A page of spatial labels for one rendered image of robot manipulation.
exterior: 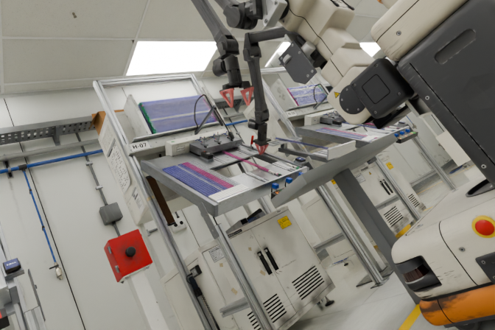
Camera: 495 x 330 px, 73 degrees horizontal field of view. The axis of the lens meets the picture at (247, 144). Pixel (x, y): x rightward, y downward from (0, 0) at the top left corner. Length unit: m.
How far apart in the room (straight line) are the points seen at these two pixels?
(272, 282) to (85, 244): 1.96
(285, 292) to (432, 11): 1.52
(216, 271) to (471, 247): 1.18
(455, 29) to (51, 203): 3.26
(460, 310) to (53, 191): 3.22
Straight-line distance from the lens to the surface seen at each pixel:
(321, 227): 3.11
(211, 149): 2.12
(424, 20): 0.97
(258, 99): 1.97
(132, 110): 2.29
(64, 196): 3.55
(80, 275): 3.33
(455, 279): 1.03
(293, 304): 1.99
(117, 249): 1.47
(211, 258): 1.80
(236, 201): 1.61
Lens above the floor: 0.44
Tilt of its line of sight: 17 degrees up
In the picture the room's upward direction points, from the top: 31 degrees counter-clockwise
